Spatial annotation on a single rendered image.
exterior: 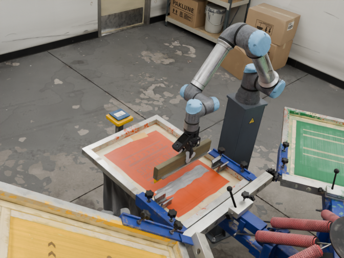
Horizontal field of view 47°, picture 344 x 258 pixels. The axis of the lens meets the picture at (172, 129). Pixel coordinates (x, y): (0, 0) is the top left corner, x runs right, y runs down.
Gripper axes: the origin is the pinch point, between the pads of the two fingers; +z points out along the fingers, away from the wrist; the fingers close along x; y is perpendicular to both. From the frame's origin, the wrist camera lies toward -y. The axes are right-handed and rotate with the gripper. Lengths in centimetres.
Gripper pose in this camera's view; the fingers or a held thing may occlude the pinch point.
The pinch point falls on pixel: (183, 159)
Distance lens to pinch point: 212.2
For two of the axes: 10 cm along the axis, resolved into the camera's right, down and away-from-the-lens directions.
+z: -0.9, 8.1, 5.8
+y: 7.1, -3.6, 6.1
